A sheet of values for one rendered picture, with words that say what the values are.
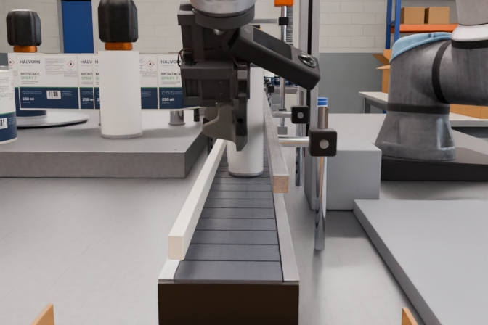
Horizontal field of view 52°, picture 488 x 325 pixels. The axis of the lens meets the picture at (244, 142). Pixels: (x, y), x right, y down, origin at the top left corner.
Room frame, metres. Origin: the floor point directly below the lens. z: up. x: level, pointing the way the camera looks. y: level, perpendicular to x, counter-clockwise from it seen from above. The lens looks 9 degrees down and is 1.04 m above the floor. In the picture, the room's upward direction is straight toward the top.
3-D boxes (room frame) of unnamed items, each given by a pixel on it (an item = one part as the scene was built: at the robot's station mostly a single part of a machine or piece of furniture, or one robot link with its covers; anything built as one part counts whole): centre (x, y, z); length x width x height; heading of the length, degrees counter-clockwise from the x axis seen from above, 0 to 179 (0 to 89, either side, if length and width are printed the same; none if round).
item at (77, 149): (1.32, 0.43, 0.86); 0.80 x 0.67 x 0.05; 179
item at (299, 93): (0.86, -0.07, 0.91); 0.07 x 0.03 x 0.17; 89
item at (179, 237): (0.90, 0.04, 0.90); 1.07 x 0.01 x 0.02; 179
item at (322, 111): (0.56, -0.07, 0.91); 0.07 x 0.03 x 0.17; 89
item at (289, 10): (1.35, -0.11, 1.18); 0.04 x 0.04 x 0.21
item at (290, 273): (1.19, -0.01, 0.85); 1.65 x 0.11 x 0.05; 179
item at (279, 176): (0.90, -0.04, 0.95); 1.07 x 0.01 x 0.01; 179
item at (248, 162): (0.73, 0.00, 0.98); 0.05 x 0.05 x 0.20
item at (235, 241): (1.19, -0.01, 0.86); 1.65 x 0.08 x 0.04; 179
